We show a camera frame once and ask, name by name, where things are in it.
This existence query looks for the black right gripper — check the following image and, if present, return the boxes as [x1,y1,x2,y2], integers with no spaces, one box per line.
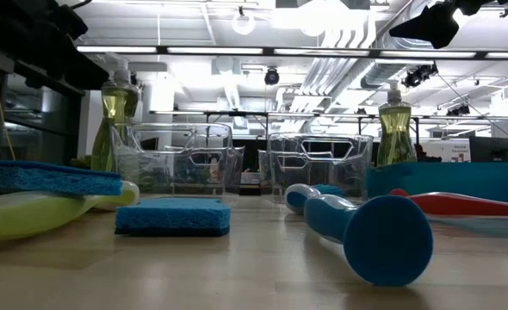
[388,0,508,50]

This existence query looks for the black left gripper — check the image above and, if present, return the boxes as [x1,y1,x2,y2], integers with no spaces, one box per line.
[0,0,110,92]

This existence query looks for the green dish soap pump bottle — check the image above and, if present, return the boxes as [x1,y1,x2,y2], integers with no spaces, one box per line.
[376,79,418,168]
[90,53,142,173]

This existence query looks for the blue scrub sponge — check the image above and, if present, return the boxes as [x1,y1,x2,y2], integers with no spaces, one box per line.
[0,159,124,198]
[115,196,232,237]

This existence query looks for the yellow-green dish brush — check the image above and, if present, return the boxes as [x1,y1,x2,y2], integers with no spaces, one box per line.
[0,180,141,242]

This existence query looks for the red and pink dish brush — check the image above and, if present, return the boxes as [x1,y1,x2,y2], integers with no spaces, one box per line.
[389,188,508,219]

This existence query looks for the small clear plastic bin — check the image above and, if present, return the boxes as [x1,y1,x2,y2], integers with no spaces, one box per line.
[257,132,375,204]

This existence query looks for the blue dish brush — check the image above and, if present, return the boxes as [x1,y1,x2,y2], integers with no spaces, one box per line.
[284,183,435,288]

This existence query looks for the black spotlight cluster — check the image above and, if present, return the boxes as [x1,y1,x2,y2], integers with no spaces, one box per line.
[402,62,439,90]

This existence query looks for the small potted succulent plant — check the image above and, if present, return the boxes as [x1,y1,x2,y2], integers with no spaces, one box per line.
[69,153,95,171]

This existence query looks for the white sign board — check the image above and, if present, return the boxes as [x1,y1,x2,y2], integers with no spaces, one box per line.
[421,139,471,164]

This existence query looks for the large clear plastic bin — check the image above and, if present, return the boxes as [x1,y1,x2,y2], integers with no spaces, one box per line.
[109,121,246,200]

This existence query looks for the black monitor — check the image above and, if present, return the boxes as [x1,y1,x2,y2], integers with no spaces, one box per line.
[468,136,508,164]

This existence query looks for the long ceiling light strip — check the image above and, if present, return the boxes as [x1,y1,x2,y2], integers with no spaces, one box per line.
[76,45,508,60]

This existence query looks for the teal plastic bin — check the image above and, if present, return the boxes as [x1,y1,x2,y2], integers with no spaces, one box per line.
[365,162,508,204]

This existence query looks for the black ceiling spotlight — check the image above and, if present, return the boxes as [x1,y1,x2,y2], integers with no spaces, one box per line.
[263,66,281,86]

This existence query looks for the round ceiling lamp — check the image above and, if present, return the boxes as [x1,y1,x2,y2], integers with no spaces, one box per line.
[231,6,257,36]

